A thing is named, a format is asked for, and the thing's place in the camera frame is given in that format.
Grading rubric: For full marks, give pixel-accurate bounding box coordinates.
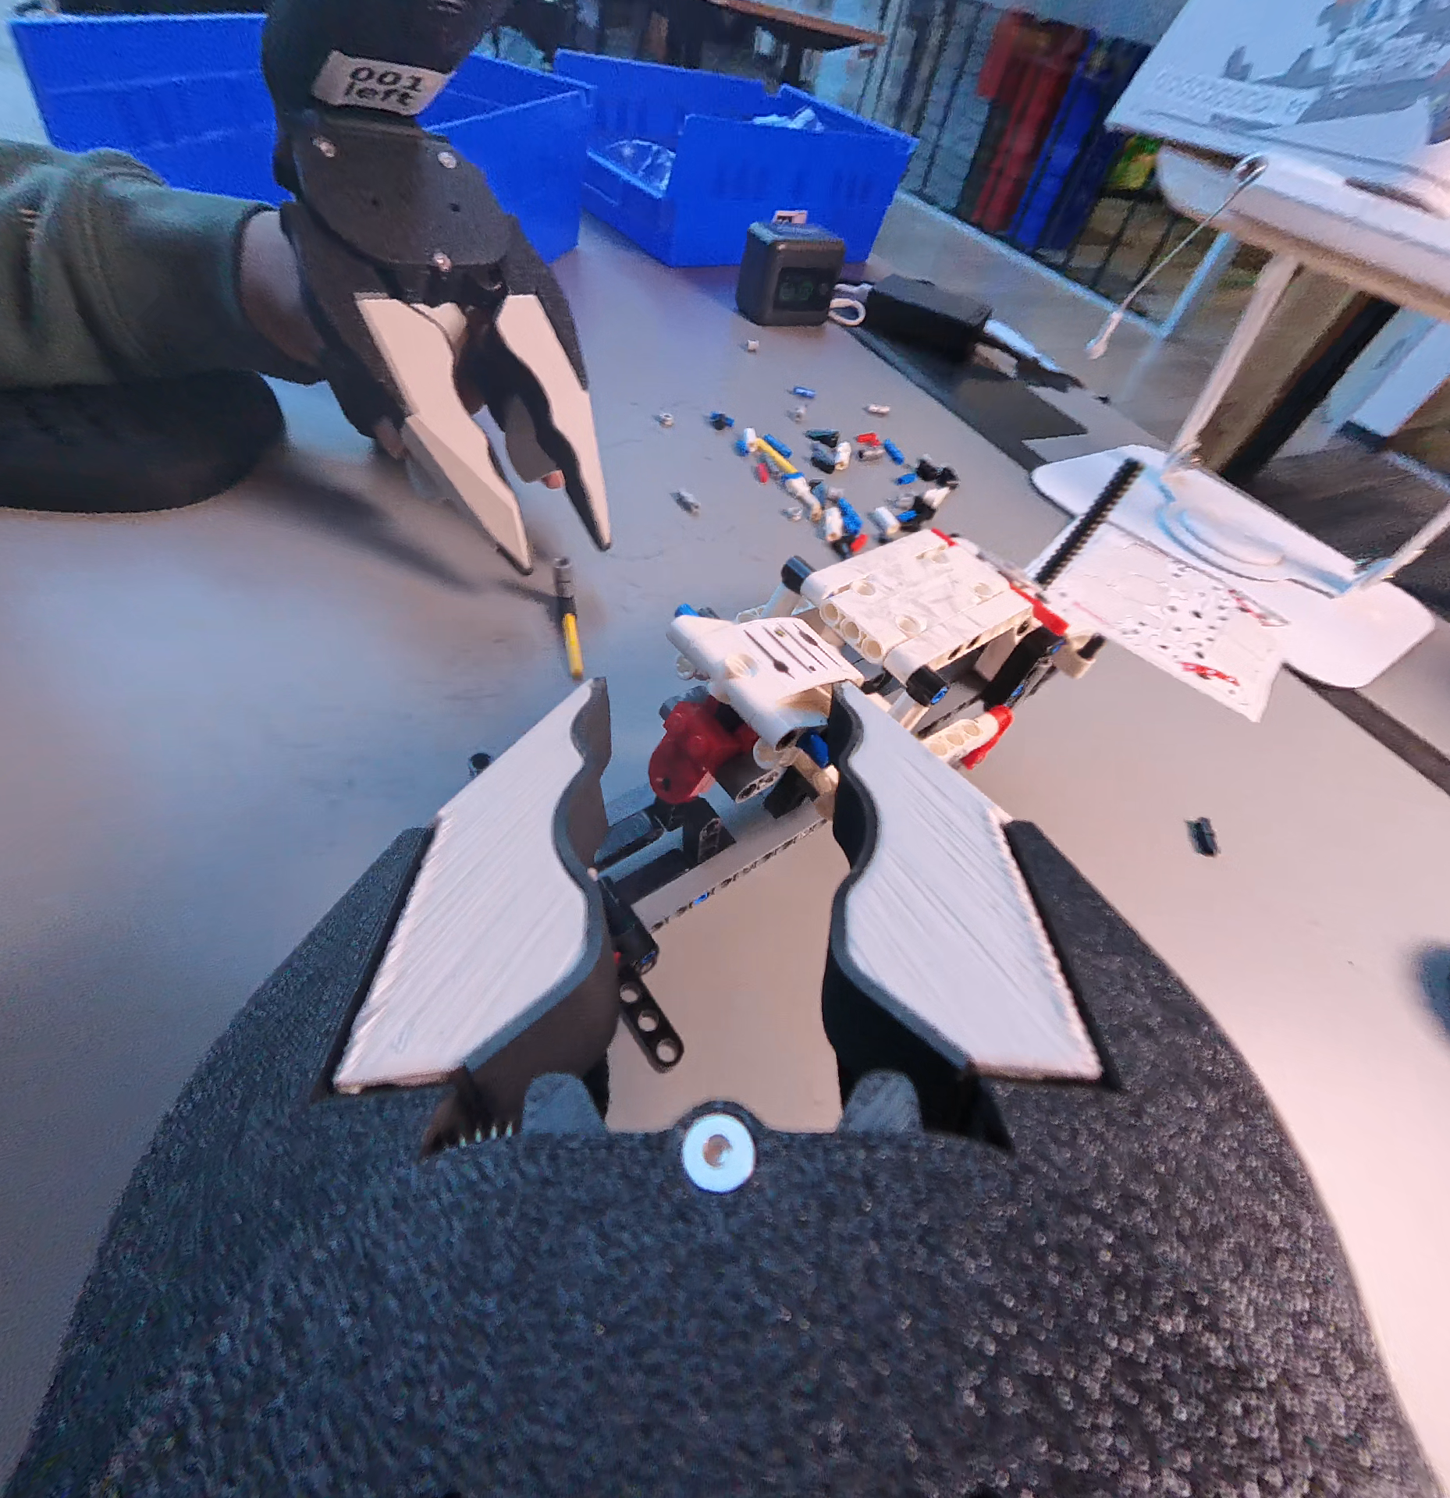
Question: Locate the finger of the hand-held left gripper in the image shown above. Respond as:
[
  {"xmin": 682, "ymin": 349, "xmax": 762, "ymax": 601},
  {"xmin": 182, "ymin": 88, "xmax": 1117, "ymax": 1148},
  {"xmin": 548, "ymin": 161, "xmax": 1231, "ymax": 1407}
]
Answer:
[
  {"xmin": 354, "ymin": 295, "xmax": 535, "ymax": 578},
  {"xmin": 489, "ymin": 252, "xmax": 615, "ymax": 554}
]

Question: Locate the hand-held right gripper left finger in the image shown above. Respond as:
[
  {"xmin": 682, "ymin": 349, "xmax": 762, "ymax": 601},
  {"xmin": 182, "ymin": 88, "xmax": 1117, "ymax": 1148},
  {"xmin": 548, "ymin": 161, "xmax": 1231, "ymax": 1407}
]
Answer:
[{"xmin": 330, "ymin": 677, "xmax": 623, "ymax": 1131}]

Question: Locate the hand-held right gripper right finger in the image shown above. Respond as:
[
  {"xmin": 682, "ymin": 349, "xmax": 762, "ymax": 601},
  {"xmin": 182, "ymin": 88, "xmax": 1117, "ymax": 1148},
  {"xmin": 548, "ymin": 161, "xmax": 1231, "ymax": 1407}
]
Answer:
[{"xmin": 822, "ymin": 682, "xmax": 1107, "ymax": 1131}]

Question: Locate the yellow axle with grey connector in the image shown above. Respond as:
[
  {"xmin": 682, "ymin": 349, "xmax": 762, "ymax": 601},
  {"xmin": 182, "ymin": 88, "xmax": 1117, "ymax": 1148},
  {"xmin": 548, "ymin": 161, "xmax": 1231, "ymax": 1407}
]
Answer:
[{"xmin": 548, "ymin": 558, "xmax": 587, "ymax": 682}]

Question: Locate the white toy brick model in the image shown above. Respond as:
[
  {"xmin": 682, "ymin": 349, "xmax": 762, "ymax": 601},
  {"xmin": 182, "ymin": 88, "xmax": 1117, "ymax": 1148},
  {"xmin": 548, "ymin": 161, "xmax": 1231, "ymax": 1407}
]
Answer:
[{"xmin": 591, "ymin": 456, "xmax": 1147, "ymax": 1075}]

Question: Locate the building instruction booklet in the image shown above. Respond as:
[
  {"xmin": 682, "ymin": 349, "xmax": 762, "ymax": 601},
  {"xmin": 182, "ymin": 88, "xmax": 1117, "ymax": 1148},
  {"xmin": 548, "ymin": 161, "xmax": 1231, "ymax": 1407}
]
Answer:
[{"xmin": 1105, "ymin": 0, "xmax": 1450, "ymax": 218}]

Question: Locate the person's left forearm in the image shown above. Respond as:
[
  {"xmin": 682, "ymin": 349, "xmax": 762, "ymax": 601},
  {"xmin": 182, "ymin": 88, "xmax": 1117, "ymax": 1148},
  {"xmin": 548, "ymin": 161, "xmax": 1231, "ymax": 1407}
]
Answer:
[{"xmin": 0, "ymin": 138, "xmax": 285, "ymax": 389}]

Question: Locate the black desk mat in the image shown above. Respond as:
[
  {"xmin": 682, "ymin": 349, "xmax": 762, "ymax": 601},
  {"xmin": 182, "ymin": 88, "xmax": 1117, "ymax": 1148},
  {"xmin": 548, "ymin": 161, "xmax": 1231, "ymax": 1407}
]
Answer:
[{"xmin": 848, "ymin": 318, "xmax": 1131, "ymax": 473}]

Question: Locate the clear plastic bag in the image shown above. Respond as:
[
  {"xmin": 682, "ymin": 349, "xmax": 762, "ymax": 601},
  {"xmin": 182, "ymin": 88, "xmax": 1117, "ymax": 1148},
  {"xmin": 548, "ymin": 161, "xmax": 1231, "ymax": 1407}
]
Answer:
[{"xmin": 599, "ymin": 135, "xmax": 677, "ymax": 195}]

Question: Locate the blue plastic bin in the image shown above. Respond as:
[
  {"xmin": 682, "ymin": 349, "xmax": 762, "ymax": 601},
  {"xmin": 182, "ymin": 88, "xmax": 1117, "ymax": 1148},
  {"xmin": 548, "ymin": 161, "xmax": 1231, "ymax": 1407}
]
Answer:
[
  {"xmin": 11, "ymin": 12, "xmax": 592, "ymax": 264},
  {"xmin": 554, "ymin": 49, "xmax": 920, "ymax": 271}
]

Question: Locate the black power bank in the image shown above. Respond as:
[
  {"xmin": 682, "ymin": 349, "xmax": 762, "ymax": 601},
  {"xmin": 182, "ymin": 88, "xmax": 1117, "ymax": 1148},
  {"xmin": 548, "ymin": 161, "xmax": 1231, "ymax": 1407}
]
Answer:
[{"xmin": 737, "ymin": 211, "xmax": 850, "ymax": 326}]

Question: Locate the pile of small brick pieces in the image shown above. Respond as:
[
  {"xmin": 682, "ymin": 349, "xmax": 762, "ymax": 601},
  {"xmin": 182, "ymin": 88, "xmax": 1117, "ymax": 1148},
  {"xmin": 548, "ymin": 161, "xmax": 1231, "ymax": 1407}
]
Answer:
[{"xmin": 653, "ymin": 333, "xmax": 964, "ymax": 559}]

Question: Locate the white sticker sheet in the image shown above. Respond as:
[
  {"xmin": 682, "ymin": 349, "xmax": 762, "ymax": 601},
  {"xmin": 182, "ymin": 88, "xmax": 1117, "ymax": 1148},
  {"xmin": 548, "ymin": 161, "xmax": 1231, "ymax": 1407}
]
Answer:
[{"xmin": 1034, "ymin": 532, "xmax": 1295, "ymax": 722}]

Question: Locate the black power adapter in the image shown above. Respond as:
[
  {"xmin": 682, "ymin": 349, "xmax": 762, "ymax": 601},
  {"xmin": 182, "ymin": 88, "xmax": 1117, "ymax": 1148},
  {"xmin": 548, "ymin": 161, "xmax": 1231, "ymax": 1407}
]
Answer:
[{"xmin": 860, "ymin": 275, "xmax": 995, "ymax": 359}]

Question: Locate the white book stand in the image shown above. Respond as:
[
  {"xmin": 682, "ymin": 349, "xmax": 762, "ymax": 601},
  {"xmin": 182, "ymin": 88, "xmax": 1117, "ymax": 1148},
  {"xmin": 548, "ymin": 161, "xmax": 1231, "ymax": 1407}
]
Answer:
[{"xmin": 1029, "ymin": 140, "xmax": 1450, "ymax": 692}]

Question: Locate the storage rack with colourful items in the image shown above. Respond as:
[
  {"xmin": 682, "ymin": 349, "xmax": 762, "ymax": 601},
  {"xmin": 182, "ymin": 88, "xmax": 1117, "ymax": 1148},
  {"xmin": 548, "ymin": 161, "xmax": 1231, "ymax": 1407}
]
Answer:
[{"xmin": 901, "ymin": 0, "xmax": 1195, "ymax": 264}]

